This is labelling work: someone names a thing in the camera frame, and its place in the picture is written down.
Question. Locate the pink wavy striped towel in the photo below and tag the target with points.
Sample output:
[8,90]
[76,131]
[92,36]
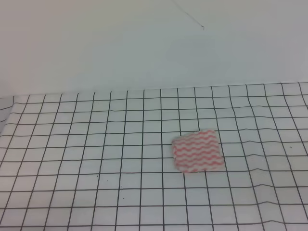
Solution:
[197,151]

